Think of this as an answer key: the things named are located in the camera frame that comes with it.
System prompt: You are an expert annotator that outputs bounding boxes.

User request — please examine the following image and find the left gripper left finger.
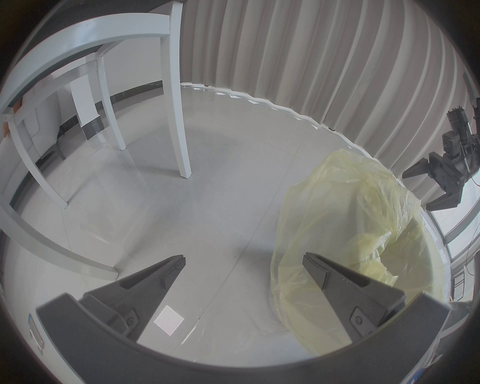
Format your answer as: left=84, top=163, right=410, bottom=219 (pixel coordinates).
left=82, top=255, right=186, bottom=336

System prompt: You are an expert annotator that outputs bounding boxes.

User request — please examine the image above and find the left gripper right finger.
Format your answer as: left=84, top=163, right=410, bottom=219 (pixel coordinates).
left=303, top=252, right=407, bottom=344

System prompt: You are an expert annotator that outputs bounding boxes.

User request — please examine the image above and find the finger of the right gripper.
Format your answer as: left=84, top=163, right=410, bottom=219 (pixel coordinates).
left=402, top=157, right=432, bottom=180
left=425, top=189, right=456, bottom=211

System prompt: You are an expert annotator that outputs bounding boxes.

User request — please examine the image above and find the yellow plastic bag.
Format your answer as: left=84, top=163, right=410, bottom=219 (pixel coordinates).
left=271, top=149, right=432, bottom=357

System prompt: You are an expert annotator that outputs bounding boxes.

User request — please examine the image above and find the white trash bin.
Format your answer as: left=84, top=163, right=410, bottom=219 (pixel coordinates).
left=375, top=206, right=451, bottom=323

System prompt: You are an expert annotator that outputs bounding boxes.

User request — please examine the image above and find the white curtain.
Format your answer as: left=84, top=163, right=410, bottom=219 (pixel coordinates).
left=180, top=0, right=480, bottom=211

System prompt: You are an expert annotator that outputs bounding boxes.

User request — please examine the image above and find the white chair with grey cushions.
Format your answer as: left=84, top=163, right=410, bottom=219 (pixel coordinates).
left=0, top=0, right=193, bottom=282

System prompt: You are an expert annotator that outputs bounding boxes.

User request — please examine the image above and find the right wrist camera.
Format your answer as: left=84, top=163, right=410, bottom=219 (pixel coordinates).
left=442, top=131, right=460, bottom=154

